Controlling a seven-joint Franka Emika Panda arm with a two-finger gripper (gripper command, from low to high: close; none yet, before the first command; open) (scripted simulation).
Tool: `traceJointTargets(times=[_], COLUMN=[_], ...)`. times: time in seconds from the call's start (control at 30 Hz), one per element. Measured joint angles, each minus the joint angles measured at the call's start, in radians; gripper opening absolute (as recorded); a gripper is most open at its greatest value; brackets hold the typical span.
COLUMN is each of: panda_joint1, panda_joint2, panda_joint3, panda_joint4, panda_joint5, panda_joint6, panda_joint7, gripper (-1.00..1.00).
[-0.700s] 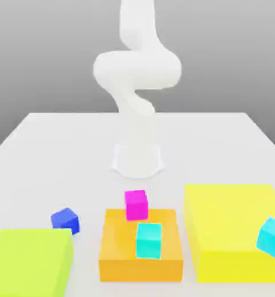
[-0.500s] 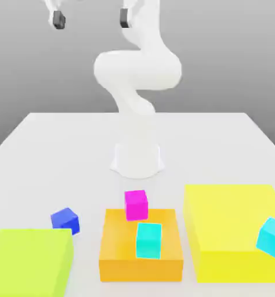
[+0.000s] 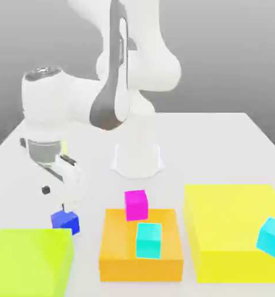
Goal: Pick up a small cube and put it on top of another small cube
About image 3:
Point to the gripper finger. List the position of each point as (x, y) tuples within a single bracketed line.
[(63, 207), (45, 190)]

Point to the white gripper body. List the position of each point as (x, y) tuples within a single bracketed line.
[(71, 183)]

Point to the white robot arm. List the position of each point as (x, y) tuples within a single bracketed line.
[(58, 97)]

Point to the small blue cube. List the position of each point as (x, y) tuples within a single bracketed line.
[(65, 222)]

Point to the small magenta cube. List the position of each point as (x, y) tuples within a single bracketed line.
[(136, 205)]

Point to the small turquoise cube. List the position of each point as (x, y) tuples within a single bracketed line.
[(148, 241)]

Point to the small cyan cube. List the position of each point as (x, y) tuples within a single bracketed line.
[(272, 237)]

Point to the large lime green box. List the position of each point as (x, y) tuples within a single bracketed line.
[(26, 262)]

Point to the large orange box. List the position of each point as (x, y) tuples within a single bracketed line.
[(119, 250)]

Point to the large yellow box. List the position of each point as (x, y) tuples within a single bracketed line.
[(225, 222)]

